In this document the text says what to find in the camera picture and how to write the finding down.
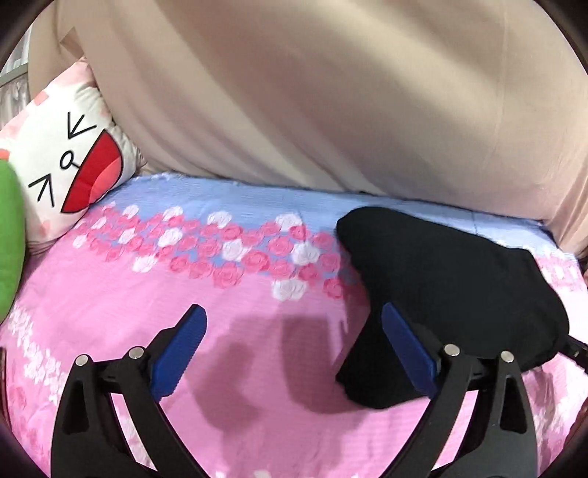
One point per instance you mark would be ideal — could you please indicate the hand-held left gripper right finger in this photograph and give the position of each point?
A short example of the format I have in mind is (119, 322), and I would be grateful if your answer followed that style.
(406, 342)

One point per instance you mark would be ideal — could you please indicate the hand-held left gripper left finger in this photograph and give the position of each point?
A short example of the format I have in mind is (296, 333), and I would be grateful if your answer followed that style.
(183, 349)

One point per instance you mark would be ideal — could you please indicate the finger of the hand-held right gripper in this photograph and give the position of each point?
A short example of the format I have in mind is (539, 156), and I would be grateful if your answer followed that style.
(578, 351)

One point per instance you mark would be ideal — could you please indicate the black pants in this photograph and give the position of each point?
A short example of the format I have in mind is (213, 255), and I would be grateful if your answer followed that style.
(436, 266)

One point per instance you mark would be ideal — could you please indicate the pink floral bedsheet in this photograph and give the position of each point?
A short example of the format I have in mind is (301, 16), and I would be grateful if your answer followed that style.
(138, 285)

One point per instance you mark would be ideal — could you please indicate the green plush toy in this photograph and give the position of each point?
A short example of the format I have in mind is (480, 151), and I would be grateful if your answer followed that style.
(9, 239)

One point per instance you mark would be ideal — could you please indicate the white cartoon face pillow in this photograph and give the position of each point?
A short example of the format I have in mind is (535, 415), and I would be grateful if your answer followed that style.
(55, 128)

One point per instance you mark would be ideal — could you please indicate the beige curtain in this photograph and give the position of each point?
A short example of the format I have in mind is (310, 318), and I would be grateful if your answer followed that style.
(321, 92)

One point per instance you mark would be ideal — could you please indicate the white sheer curtain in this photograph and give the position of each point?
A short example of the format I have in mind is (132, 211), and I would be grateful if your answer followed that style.
(11, 87)

